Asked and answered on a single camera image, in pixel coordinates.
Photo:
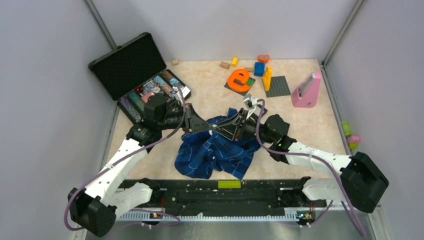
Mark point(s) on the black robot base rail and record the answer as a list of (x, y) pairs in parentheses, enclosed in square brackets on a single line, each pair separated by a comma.
[(274, 200)]

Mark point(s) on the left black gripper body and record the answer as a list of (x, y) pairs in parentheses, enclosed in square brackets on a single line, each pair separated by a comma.
[(188, 122)]

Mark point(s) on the wooden block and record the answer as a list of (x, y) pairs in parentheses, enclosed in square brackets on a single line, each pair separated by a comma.
[(224, 65)]

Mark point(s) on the green pink toy outside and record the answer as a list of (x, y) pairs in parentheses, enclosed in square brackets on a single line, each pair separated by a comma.
[(352, 140)]

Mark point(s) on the grey lego baseplate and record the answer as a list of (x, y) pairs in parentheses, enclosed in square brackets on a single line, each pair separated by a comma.
[(278, 87)]

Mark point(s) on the orange cup toy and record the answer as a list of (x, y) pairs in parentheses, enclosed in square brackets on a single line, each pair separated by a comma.
[(263, 58)]

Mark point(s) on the green lego brick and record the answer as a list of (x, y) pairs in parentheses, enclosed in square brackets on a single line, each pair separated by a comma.
[(250, 81)]

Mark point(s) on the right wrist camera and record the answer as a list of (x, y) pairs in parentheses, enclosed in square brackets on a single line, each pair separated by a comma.
[(251, 103)]

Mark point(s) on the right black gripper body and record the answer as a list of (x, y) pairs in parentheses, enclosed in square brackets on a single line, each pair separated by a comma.
[(248, 128)]

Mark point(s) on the blue plaid shirt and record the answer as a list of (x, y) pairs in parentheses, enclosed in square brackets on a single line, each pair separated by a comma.
[(202, 152)]

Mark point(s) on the pink wedge stand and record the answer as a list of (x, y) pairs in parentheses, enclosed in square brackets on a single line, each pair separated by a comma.
[(306, 93)]

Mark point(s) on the small wooden cube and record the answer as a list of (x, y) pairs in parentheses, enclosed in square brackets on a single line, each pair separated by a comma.
[(175, 62)]

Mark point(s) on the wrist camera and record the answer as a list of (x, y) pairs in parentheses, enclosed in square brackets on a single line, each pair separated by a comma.
[(251, 103), (184, 92)]

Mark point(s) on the orange letter e toy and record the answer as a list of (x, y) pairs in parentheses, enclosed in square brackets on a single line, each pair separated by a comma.
[(237, 80)]

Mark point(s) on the yellow toy piece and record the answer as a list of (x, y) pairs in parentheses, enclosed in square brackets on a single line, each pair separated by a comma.
[(267, 78)]

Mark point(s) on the blue lego brick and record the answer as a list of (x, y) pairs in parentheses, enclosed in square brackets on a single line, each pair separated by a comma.
[(259, 69)]

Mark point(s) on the small yellow block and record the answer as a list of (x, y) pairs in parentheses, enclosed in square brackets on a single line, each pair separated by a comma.
[(234, 62)]

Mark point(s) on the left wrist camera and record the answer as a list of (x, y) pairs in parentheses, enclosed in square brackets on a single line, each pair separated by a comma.
[(184, 92)]

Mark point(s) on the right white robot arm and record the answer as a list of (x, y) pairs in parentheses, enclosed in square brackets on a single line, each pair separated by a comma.
[(351, 177)]

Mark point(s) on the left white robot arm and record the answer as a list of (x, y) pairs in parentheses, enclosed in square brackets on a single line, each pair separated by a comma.
[(96, 205)]

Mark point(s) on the lime green brick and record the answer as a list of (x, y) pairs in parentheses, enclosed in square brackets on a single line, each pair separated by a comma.
[(229, 184)]

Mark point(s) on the black poker chip case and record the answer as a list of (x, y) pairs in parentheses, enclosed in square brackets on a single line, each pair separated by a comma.
[(135, 72)]

